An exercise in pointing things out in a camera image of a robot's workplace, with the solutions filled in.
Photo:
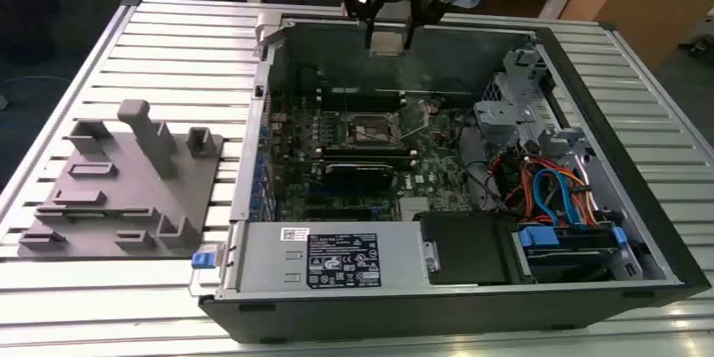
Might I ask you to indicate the hard disk in blue carrier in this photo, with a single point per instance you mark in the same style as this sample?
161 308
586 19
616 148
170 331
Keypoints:
538 238

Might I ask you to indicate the black graphics card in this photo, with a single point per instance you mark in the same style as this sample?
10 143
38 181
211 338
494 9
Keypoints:
357 177

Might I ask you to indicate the green motherboard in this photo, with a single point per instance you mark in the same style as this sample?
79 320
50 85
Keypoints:
441 164

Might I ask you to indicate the black plastic shroud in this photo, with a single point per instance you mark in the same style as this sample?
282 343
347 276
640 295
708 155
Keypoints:
474 248

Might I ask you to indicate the coin cell battery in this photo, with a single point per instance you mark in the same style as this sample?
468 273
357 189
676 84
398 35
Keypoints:
437 106

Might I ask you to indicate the office chair base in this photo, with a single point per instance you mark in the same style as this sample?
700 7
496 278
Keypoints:
700 45

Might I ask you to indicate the silver finned heatsink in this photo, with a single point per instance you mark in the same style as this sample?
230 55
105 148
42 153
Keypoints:
415 204

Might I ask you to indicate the black expansion slot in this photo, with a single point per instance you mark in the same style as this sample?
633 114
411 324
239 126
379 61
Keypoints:
346 210
346 217

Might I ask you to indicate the grey metal drive cage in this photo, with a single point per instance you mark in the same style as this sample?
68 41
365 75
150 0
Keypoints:
502 112

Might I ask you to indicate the black grey PC case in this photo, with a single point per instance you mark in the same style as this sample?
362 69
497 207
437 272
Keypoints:
390 319

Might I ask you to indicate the blue case latch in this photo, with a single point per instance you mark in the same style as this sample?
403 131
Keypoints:
202 260

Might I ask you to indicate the grey case release latch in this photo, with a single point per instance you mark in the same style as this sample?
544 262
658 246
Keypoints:
267 27

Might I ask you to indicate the grey power supply unit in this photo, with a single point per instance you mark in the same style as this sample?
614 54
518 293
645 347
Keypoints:
262 256

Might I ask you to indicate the grey parts rack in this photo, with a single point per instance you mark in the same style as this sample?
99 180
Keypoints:
139 206

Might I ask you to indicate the silver CPU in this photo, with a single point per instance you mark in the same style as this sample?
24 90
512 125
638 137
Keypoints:
386 41

